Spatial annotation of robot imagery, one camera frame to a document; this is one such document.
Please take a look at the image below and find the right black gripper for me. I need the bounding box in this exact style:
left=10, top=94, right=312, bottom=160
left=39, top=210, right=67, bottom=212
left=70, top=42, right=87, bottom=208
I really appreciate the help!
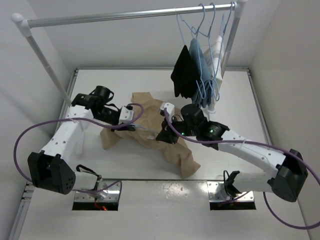
left=157, top=113, right=198, bottom=144

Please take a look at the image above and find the beige t shirt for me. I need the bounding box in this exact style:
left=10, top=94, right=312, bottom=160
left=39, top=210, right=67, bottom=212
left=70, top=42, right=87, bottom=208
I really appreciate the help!
left=100, top=92, right=201, bottom=179

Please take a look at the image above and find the blue wire hanger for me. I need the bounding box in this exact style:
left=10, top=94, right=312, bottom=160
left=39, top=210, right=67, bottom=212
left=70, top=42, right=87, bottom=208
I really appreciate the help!
left=131, top=123, right=158, bottom=135

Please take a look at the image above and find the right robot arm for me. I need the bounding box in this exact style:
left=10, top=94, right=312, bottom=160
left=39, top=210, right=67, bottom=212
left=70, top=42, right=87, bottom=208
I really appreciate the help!
left=156, top=102, right=308, bottom=202

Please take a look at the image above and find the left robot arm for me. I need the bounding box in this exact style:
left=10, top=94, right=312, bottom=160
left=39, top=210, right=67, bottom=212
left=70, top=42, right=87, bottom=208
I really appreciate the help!
left=27, top=85, right=134, bottom=195

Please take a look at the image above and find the blue garment on hanger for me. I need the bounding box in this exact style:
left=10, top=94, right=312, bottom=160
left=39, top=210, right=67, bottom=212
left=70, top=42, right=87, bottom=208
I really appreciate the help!
left=189, top=38, right=213, bottom=108

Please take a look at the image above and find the black garment on hanger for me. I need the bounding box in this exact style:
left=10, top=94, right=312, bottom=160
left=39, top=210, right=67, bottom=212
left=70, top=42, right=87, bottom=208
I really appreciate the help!
left=170, top=45, right=198, bottom=99

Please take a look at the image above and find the blue hanger of white garment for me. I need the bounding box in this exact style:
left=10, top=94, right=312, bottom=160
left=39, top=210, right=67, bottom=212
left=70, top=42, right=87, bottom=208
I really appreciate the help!
left=211, top=1, right=236, bottom=102

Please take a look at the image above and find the white garment on hanger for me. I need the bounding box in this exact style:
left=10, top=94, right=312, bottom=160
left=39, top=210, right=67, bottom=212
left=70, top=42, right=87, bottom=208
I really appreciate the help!
left=203, top=35, right=225, bottom=101

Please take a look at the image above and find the white clothes rack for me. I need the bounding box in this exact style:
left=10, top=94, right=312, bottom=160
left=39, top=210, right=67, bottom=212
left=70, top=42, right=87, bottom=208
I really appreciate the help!
left=10, top=0, right=247, bottom=107

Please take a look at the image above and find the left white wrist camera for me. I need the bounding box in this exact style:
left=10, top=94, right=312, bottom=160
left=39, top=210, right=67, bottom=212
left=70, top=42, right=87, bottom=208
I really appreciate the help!
left=118, top=105, right=134, bottom=125

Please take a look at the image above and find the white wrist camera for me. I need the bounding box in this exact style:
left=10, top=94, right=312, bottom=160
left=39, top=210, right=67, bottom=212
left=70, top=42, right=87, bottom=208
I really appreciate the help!
left=159, top=102, right=175, bottom=120
left=118, top=105, right=134, bottom=125

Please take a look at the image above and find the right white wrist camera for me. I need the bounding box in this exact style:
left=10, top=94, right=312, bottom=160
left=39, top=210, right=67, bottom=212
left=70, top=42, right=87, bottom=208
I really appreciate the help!
left=159, top=102, right=175, bottom=120

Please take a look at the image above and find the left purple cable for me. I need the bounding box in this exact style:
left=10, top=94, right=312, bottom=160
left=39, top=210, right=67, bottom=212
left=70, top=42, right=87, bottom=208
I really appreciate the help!
left=13, top=103, right=145, bottom=196

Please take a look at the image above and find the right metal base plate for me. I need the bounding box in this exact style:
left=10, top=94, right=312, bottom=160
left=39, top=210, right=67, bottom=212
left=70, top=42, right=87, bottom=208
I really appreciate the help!
left=207, top=181, right=255, bottom=204

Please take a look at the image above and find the metal base plate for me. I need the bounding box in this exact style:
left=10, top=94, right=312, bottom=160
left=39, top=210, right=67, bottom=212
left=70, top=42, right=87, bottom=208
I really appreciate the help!
left=207, top=181, right=255, bottom=204
left=74, top=179, right=122, bottom=203

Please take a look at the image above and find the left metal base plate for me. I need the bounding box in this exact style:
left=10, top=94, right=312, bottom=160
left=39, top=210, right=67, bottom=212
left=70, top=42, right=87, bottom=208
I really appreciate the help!
left=74, top=179, right=122, bottom=203

